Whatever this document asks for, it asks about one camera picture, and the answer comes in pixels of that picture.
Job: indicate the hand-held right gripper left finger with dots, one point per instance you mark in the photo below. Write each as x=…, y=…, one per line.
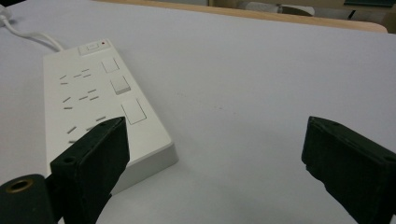
x=93, y=161

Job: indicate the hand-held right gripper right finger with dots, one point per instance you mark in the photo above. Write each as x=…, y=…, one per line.
x=351, y=168

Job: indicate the white power strip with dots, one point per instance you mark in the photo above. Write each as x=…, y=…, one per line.
x=93, y=93

